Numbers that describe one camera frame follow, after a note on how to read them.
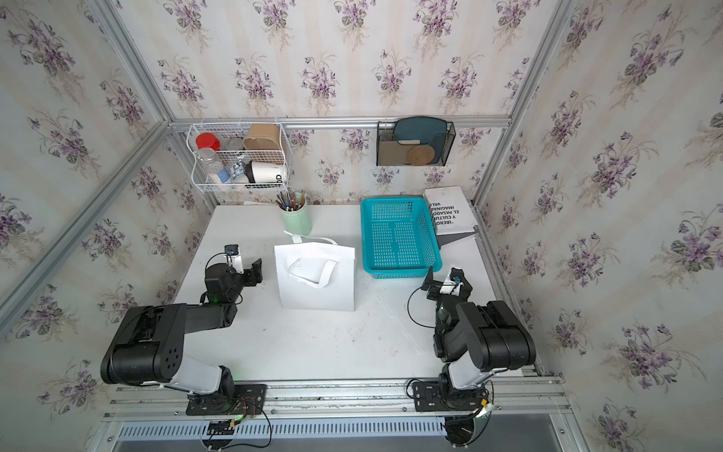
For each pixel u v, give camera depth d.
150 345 0.45
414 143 0.94
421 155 0.97
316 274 0.77
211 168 0.90
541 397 0.75
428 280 0.85
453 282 0.73
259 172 0.93
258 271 0.87
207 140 0.91
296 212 0.98
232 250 0.80
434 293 0.80
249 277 0.83
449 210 1.08
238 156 0.94
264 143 0.96
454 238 1.04
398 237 1.08
